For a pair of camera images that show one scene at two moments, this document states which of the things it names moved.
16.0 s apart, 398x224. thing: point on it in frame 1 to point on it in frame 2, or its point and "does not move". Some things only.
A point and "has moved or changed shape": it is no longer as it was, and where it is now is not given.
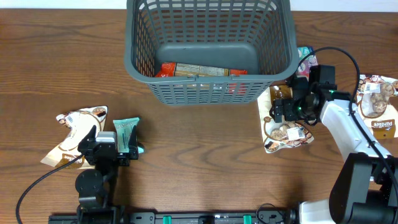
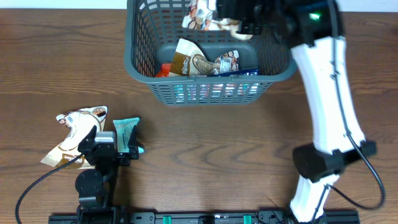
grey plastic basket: (255, 35) does not move
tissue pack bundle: (303, 70) has moved or changed shape
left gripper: (124, 160) does not move
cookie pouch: (377, 99) to (201, 15)
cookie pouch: (81, 122) does not move
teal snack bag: (124, 127) does not move
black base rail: (260, 217) does not move
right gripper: (288, 113) to (250, 29)
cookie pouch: (278, 134) to (189, 61)
